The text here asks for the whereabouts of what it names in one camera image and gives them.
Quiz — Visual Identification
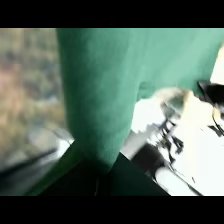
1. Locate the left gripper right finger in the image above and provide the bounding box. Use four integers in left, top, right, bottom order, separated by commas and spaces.
99, 153, 170, 197

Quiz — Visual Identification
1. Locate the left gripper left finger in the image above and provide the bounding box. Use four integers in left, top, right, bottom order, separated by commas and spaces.
39, 159, 100, 197

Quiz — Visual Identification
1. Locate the green T-shirt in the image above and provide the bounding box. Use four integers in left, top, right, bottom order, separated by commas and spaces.
25, 28, 224, 197

